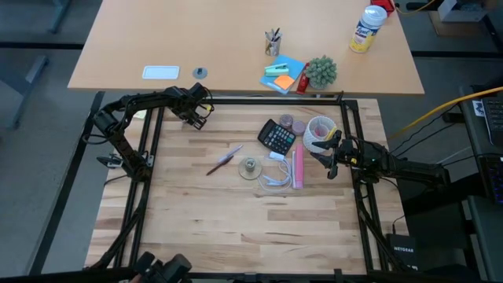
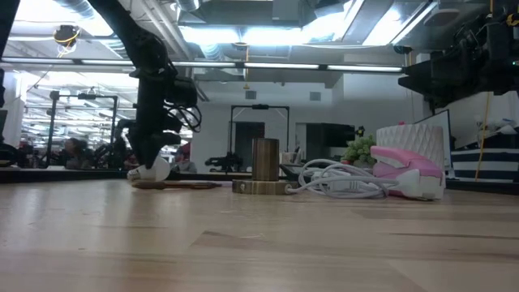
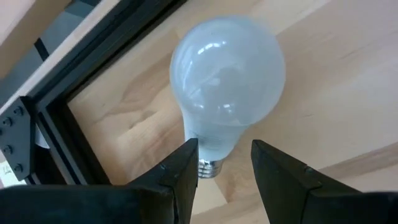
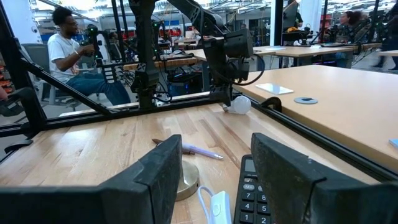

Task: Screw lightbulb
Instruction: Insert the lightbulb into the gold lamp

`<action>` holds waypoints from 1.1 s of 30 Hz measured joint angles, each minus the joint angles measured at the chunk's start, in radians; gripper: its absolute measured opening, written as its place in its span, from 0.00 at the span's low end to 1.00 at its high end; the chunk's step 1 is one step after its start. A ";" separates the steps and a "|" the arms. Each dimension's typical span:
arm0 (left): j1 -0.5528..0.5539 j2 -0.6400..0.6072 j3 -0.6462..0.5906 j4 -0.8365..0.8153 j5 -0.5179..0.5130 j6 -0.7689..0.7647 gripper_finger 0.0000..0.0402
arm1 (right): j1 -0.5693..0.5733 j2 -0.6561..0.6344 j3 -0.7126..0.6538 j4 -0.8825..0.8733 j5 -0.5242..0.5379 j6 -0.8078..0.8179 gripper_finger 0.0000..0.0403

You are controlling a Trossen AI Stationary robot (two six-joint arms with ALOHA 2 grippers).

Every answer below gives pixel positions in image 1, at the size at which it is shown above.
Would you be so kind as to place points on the yellow sticky note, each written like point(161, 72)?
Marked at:
point(139, 115)

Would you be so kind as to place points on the orange sticky note pad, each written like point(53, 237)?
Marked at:
point(284, 81)

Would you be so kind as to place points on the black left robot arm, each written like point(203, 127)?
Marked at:
point(122, 151)

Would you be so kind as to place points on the black bulky device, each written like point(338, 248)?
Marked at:
point(169, 269)

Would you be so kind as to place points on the pink ruler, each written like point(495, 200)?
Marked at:
point(299, 165)

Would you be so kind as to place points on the green cactus plant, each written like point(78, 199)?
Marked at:
point(321, 72)

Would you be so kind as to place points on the white textured pen cup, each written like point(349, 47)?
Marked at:
point(312, 143)

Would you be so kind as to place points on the red object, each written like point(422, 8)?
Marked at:
point(383, 4)

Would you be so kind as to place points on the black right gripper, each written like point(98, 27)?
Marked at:
point(346, 155)

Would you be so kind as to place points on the red stapler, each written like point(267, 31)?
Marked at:
point(302, 83)

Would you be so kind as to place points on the white sticker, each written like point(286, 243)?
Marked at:
point(478, 108)

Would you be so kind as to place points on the black aluminium frame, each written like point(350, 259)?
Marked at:
point(275, 101)

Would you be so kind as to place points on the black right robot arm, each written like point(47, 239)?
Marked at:
point(412, 169)

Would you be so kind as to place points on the small pink round cap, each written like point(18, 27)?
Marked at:
point(299, 128)

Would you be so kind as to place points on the black power adapter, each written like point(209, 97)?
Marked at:
point(452, 117)

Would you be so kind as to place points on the grey furniture leg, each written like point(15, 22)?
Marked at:
point(29, 90)

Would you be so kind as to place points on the black calculator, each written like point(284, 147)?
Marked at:
point(276, 137)

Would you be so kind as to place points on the mint green stapler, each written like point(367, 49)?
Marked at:
point(277, 70)

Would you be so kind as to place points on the blue notebook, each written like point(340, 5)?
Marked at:
point(296, 65)

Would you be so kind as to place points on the pink item in cup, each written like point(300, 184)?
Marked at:
point(321, 131)

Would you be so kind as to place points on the white rectangular tray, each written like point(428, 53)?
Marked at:
point(161, 72)

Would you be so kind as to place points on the yellow disinfectant wipes canister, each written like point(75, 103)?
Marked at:
point(365, 33)

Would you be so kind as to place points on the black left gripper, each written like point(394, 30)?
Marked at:
point(188, 100)

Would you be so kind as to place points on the black network switch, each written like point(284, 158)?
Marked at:
point(402, 249)

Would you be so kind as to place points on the yellow marker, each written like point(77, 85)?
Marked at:
point(331, 133)

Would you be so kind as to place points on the backlit black keyboard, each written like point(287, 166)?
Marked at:
point(496, 181)

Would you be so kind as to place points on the metal cup with pens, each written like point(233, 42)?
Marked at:
point(272, 48)

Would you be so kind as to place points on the light wooden desk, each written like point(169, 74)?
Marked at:
point(196, 31)

